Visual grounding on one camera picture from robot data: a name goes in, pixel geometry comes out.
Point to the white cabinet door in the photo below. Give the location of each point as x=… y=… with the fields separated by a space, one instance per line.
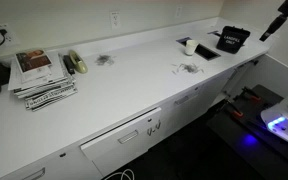
x=277 y=71

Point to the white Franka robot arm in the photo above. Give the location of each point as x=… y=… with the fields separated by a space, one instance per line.
x=287 y=116

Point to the pile of paper clips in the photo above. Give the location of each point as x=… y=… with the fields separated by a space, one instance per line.
x=189 y=68
x=104 y=60

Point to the white paper cup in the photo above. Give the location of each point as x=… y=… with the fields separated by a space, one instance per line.
x=190 y=48

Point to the blue slot label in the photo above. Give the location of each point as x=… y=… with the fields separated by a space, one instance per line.
x=213 y=32
x=183 y=39

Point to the white open drawer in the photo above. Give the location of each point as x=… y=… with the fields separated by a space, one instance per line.
x=110 y=150

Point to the black rectangular counter slot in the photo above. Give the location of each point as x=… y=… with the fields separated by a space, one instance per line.
x=206 y=51

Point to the black stapler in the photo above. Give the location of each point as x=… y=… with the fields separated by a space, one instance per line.
x=69 y=64

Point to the stack of magazines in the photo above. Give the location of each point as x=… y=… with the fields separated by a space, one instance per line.
x=50 y=88

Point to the magazine with red cover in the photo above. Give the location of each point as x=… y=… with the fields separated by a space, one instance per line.
x=33 y=61

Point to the black perforated robot table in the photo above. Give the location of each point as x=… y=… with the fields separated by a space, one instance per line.
x=267 y=161

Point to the white wall outlet with plug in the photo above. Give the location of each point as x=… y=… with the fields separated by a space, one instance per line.
x=9 y=38

